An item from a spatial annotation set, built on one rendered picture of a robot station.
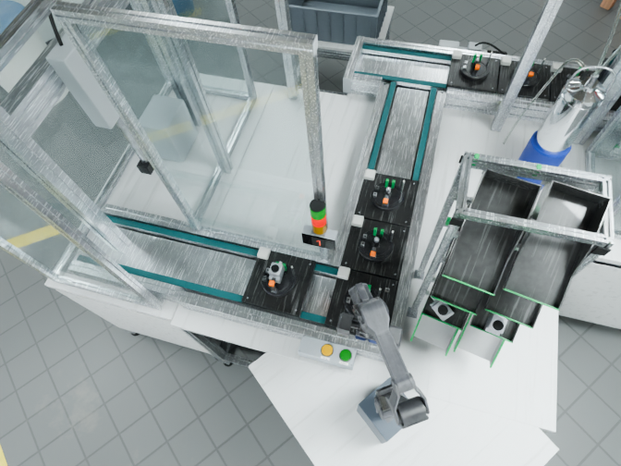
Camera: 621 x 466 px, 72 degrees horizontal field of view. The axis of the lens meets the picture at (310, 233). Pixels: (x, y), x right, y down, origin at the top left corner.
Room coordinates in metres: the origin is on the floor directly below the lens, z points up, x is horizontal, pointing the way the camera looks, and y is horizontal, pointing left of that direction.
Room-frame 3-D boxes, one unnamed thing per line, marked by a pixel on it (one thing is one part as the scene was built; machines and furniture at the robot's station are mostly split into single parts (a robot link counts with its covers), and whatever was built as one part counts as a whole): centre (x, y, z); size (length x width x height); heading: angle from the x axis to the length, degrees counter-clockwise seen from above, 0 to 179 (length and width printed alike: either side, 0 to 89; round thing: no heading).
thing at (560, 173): (0.50, -0.55, 1.26); 0.36 x 0.21 x 0.80; 67
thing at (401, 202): (0.97, -0.35, 1.01); 0.24 x 0.24 x 0.13; 67
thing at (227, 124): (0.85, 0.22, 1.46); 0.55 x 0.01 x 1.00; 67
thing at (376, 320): (0.21, -0.16, 1.45); 0.29 x 0.08 x 0.11; 12
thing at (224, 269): (0.67, 0.10, 0.91); 0.84 x 0.28 x 0.10; 67
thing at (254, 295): (0.66, 0.15, 0.96); 0.24 x 0.24 x 0.02; 67
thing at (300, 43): (0.85, 0.22, 1.47); 0.61 x 0.03 x 1.03; 67
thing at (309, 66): (0.74, -0.05, 1.46); 0.03 x 0.03 x 1.00; 67
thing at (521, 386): (0.94, -0.34, 0.84); 1.50 x 1.41 x 0.03; 67
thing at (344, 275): (0.52, -0.16, 1.01); 0.24 x 0.24 x 0.13; 67
